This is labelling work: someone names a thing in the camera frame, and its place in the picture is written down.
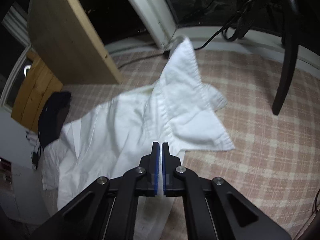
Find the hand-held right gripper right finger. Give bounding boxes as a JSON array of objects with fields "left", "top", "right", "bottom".
[{"left": 161, "top": 142, "right": 292, "bottom": 240}]

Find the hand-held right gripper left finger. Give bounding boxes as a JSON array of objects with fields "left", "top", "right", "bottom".
[{"left": 30, "top": 142, "right": 160, "bottom": 240}]

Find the white shirt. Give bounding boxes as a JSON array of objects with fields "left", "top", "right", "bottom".
[{"left": 41, "top": 36, "right": 235, "bottom": 240}]

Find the plaid woven mat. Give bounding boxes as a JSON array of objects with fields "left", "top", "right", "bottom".
[{"left": 60, "top": 49, "right": 320, "bottom": 240}]

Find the folded navy garment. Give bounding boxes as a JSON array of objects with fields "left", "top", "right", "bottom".
[{"left": 38, "top": 91, "right": 72, "bottom": 148}]

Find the white power strip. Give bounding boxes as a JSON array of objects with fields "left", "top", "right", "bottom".
[{"left": 26, "top": 130, "right": 38, "bottom": 146}]

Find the pine plank headboard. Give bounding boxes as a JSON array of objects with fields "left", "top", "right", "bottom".
[{"left": 11, "top": 51, "right": 63, "bottom": 132}]

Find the light wooden board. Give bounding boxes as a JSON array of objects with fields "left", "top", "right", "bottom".
[{"left": 27, "top": 0, "right": 123, "bottom": 85}]

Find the black ring light cable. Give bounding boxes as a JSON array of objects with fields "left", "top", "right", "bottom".
[{"left": 192, "top": 5, "right": 250, "bottom": 51}]

